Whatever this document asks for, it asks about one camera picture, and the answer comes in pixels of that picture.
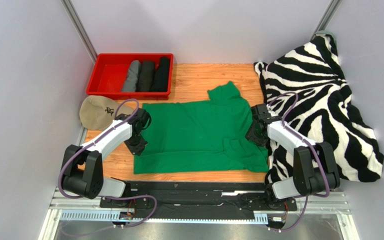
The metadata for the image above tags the green t-shirt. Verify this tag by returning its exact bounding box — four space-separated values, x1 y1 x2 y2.
133 82 269 175

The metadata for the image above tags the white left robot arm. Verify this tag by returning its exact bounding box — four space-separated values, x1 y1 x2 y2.
57 108 152 199

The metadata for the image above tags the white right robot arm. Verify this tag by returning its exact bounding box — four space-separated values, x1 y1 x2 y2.
245 103 341 201

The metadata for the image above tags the black rolled t-shirt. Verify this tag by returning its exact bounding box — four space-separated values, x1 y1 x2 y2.
150 56 171 92

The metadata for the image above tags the beige baseball cap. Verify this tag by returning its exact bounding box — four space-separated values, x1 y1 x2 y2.
79 95 135 131

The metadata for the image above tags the dark grey rolled t-shirt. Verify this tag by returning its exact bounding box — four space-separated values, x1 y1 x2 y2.
137 60 156 92

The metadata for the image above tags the red plastic bin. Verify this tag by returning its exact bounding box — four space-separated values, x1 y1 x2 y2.
85 53 175 100

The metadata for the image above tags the zebra print blanket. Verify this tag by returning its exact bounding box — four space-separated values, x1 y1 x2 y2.
253 33 384 183

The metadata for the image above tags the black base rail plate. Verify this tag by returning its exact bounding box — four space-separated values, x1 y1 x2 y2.
99 181 298 220

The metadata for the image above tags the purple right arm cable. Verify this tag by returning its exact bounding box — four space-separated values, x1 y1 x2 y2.
265 92 331 233

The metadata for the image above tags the left aluminium frame post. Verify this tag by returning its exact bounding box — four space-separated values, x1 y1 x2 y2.
61 0 98 63

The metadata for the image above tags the aluminium frame post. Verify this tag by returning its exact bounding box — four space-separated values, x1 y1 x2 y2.
61 0 98 63
311 0 342 39

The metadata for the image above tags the right aluminium frame post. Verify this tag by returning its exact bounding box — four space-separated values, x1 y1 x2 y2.
311 0 342 39

